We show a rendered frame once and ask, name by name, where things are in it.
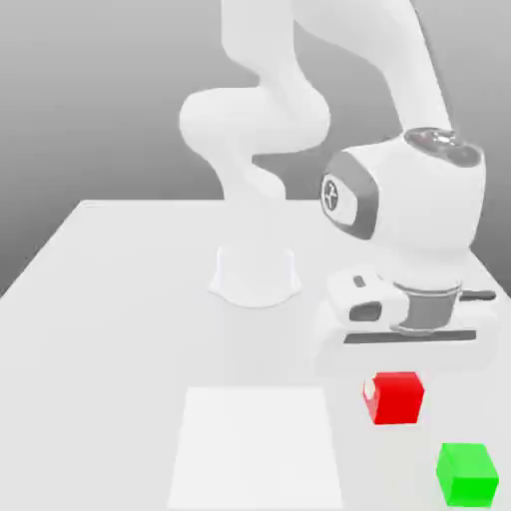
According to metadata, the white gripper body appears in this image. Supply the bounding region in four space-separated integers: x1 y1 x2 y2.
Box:
315 307 500 376

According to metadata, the small red cube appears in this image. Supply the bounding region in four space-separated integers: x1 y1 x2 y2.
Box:
361 370 426 426

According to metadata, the small green cube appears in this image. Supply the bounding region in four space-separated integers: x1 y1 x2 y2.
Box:
435 441 500 509

